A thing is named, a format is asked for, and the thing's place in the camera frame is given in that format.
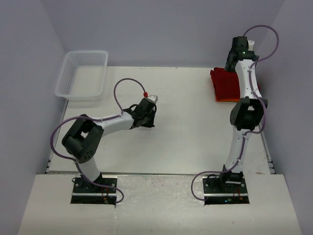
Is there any dark red t shirt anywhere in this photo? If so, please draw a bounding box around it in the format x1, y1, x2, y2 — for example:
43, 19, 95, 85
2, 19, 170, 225
210, 67, 240, 99

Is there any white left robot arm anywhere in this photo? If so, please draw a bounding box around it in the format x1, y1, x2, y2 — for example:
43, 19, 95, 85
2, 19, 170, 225
62, 95, 158, 192

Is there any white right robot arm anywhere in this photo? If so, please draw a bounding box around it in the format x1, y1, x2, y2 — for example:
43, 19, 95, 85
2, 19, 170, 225
218, 36, 268, 192

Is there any folded orange t shirt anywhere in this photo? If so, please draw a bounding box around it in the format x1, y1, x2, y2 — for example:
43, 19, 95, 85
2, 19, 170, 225
216, 98, 239, 102

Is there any white plastic basket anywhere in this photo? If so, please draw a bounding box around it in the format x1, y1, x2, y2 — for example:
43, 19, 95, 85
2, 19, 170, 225
54, 50, 108, 101

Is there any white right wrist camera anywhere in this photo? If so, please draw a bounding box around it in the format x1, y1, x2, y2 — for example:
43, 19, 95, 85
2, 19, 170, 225
247, 40, 255, 51

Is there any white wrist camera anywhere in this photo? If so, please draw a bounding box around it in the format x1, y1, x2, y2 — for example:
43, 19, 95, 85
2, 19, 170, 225
148, 95, 158, 104
247, 40, 255, 51

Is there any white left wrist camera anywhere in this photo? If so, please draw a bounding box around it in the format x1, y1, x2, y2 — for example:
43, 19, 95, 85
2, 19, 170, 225
148, 95, 158, 104

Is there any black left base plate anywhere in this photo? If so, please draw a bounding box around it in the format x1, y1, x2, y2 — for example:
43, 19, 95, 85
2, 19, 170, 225
70, 177, 117, 205

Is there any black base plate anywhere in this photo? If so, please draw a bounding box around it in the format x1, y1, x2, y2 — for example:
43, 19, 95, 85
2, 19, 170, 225
202, 175, 249, 205
70, 177, 117, 205

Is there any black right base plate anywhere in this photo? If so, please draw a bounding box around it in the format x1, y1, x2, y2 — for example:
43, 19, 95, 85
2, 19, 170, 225
202, 175, 249, 205

